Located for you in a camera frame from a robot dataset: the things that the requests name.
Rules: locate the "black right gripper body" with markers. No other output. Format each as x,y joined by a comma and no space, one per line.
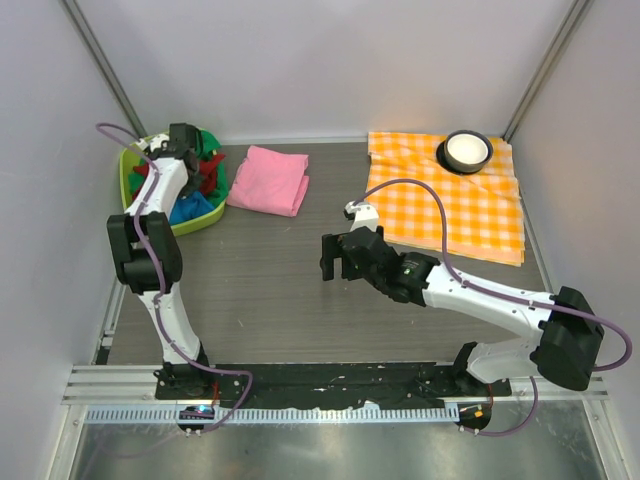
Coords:
376,281

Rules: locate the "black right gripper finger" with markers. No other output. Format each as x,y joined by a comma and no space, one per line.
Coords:
329,253
349,274

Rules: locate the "blue t shirt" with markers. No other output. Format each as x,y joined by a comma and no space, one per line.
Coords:
189,208

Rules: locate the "orange checkered cloth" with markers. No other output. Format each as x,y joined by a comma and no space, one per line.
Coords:
483,211

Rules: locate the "black white bowl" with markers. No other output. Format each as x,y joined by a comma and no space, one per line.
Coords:
464,152

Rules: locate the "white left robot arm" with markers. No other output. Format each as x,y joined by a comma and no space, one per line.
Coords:
148,260

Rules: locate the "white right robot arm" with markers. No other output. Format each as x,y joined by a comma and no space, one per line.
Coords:
555,336

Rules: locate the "red t shirt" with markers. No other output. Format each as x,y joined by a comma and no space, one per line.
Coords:
213,186

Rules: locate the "green t shirt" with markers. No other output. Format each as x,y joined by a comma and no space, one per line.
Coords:
210,144

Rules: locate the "lime green plastic basin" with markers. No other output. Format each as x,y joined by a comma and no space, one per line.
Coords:
126,161

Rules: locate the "folded pink t shirt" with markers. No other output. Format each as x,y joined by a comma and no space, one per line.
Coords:
270,182

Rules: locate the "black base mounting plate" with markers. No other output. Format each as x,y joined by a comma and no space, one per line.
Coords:
325,386

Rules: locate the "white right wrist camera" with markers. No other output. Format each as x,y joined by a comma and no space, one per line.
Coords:
362,214

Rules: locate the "white slotted cable duct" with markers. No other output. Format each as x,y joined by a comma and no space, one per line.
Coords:
185,414

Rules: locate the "aluminium frame rail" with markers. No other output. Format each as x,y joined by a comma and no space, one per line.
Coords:
111,385

